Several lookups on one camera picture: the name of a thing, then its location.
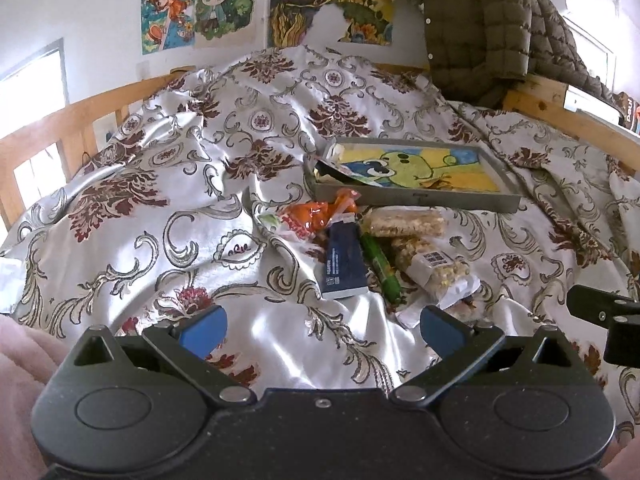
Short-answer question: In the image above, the orange snack packet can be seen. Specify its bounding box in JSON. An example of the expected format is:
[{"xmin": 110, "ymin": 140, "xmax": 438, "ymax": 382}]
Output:
[{"xmin": 282, "ymin": 187, "xmax": 361, "ymax": 242}]

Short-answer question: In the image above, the white framed window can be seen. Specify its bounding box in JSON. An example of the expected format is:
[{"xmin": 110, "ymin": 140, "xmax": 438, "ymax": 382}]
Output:
[{"xmin": 574, "ymin": 10, "xmax": 619, "ymax": 87}]

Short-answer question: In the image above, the orange yellow wall poster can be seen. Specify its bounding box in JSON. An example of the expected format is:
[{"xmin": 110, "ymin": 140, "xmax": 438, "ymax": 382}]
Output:
[{"xmin": 269, "ymin": 0, "xmax": 396, "ymax": 49}]

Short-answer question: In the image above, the floral printed blanket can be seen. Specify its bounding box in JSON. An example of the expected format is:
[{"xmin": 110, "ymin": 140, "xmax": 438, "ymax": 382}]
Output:
[{"xmin": 0, "ymin": 45, "xmax": 640, "ymax": 443}]

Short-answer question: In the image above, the cartoon frog picture sheet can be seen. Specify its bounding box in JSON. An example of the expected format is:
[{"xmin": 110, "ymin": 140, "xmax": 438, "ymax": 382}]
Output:
[{"xmin": 332, "ymin": 142, "xmax": 501, "ymax": 193}]

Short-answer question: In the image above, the window with grey frame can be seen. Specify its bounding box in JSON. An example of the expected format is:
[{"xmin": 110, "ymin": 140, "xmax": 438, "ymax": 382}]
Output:
[{"xmin": 0, "ymin": 37, "xmax": 69, "ymax": 112}]

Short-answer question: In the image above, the stack of books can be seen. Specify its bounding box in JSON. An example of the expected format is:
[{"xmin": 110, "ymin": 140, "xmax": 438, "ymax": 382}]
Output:
[{"xmin": 564, "ymin": 83, "xmax": 640, "ymax": 137}]

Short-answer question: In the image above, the green tube snack packet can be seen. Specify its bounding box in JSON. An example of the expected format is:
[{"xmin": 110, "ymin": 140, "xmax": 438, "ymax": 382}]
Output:
[{"xmin": 361, "ymin": 232, "xmax": 404, "ymax": 304}]

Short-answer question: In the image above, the clear puffed rice cracker packet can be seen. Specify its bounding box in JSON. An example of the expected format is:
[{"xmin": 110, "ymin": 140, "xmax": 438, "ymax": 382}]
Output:
[
  {"xmin": 362, "ymin": 208, "xmax": 446, "ymax": 239},
  {"xmin": 390, "ymin": 236, "xmax": 482, "ymax": 329}
]

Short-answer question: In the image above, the wooden bed frame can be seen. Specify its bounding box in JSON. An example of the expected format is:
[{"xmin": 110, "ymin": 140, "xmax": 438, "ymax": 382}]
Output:
[{"xmin": 0, "ymin": 66, "xmax": 640, "ymax": 228}]

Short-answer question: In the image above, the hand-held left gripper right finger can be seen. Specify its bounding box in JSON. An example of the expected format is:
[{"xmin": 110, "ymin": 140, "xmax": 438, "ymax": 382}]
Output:
[{"xmin": 390, "ymin": 304, "xmax": 582, "ymax": 407}]

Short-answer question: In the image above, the olive quilted jacket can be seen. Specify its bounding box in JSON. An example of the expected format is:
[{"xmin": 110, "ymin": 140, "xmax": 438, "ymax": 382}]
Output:
[{"xmin": 409, "ymin": 0, "xmax": 617, "ymax": 109}]

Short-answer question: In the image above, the pink fleece cloth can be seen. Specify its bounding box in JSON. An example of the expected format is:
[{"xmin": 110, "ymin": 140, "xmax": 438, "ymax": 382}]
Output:
[{"xmin": 0, "ymin": 316, "xmax": 77, "ymax": 480}]

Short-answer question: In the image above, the blond figure wall poster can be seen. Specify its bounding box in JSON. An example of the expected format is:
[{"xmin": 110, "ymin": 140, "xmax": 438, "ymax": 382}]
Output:
[{"xmin": 192, "ymin": 0, "xmax": 259, "ymax": 50}]

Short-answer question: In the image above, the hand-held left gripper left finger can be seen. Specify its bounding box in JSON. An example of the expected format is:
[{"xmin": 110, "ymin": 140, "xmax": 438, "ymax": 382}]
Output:
[{"xmin": 62, "ymin": 304, "xmax": 257, "ymax": 407}]

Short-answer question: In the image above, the grey tray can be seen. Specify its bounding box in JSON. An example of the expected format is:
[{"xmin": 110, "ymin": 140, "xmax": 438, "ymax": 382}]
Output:
[{"xmin": 303, "ymin": 136, "xmax": 522, "ymax": 215}]

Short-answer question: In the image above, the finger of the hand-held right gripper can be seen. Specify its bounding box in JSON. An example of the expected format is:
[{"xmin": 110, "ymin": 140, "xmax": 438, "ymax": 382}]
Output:
[{"xmin": 567, "ymin": 285, "xmax": 640, "ymax": 367}]

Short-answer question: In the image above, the navy blue box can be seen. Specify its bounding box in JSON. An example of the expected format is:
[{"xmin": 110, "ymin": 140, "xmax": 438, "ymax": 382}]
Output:
[{"xmin": 320, "ymin": 222, "xmax": 369, "ymax": 302}]

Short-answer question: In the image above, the orange-haired figure wall poster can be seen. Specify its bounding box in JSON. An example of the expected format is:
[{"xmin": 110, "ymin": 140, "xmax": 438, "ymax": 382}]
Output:
[{"xmin": 141, "ymin": 0, "xmax": 197, "ymax": 57}]

